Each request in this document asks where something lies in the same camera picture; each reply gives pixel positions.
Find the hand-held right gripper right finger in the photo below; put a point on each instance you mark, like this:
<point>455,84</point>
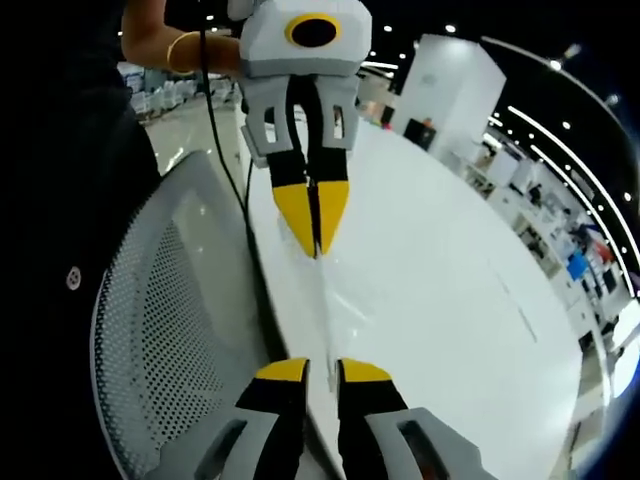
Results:
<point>370,430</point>

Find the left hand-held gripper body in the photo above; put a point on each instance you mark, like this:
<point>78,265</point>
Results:
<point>280,57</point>

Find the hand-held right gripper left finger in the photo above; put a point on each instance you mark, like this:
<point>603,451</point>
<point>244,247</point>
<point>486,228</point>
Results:
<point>250,435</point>

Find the clear resealable bag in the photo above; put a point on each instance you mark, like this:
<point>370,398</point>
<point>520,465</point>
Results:
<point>320,300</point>

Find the black box with red item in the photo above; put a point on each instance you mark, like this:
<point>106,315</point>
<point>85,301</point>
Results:
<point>419,134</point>

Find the grey mesh chair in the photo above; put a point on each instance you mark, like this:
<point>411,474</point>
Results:
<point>165,310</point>

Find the white square pillar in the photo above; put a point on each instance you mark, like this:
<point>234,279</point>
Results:
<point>450,85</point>

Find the white cabinet counter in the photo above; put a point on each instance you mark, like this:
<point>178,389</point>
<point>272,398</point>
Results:
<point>505,170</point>

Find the person's dark clothing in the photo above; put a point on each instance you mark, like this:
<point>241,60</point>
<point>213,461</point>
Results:
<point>50,200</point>

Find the blue box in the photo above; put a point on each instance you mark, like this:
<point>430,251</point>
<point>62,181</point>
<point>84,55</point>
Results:
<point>578,265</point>

